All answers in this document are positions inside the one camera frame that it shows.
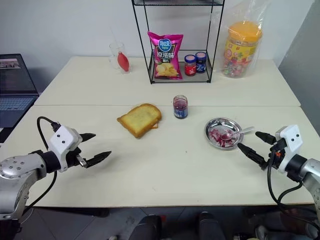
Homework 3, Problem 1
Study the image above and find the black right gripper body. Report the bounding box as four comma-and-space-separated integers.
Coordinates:
265, 136, 288, 170

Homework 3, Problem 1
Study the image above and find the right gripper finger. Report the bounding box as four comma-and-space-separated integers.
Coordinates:
237, 142, 268, 171
255, 131, 277, 146

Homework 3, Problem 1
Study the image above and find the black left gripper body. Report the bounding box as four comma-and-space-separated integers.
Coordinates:
64, 134, 89, 169

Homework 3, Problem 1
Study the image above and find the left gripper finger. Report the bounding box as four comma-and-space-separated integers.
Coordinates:
85, 150, 113, 168
79, 132, 97, 144

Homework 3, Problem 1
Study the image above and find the toasted bread slice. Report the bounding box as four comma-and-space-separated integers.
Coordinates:
116, 102, 163, 139

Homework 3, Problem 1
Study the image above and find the open blue-label jam jar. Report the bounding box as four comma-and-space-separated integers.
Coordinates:
172, 94, 189, 120

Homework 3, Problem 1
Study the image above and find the blue lid jar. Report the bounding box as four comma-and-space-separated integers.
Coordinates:
195, 51, 208, 74

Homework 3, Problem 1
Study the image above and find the red lid jar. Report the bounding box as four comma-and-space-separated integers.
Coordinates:
184, 54, 197, 77

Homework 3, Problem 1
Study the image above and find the clear plastic spoon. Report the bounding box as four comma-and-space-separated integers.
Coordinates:
220, 126, 256, 141

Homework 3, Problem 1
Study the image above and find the round metal plate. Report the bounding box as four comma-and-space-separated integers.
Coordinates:
204, 117, 243, 151

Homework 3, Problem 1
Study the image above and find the clear drinking glass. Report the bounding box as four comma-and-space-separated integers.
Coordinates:
108, 42, 131, 75

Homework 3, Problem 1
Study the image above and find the red object in glass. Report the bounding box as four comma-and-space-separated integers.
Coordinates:
117, 50, 132, 74

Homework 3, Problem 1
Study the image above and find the dark rounded shape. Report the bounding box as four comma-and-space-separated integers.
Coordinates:
135, 214, 164, 240
198, 211, 221, 240

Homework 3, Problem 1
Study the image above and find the dark laptop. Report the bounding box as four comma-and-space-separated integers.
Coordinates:
0, 53, 40, 129

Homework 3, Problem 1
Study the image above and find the candy jar with orange lid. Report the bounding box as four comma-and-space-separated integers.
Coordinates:
222, 21, 264, 79

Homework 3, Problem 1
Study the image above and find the clear plastic bag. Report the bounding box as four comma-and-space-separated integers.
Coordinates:
209, 9, 266, 80

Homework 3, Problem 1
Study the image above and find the pink potato chips bag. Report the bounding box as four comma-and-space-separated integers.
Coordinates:
147, 30, 185, 81

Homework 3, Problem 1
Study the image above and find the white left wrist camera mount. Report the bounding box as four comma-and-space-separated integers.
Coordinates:
48, 125, 81, 174

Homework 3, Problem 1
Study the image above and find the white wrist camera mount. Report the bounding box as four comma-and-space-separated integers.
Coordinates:
48, 125, 81, 174
274, 124, 304, 174

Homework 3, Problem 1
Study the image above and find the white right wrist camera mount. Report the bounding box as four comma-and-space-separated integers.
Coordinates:
274, 124, 304, 174

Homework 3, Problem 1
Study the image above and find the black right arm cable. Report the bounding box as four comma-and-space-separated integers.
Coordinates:
266, 149, 320, 227

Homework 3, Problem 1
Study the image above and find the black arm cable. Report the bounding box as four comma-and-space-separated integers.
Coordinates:
266, 149, 320, 227
36, 116, 59, 210

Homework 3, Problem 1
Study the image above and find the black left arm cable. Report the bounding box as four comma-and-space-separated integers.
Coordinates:
36, 116, 59, 210

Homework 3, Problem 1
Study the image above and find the black wire rack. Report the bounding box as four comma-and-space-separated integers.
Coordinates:
131, 0, 226, 85

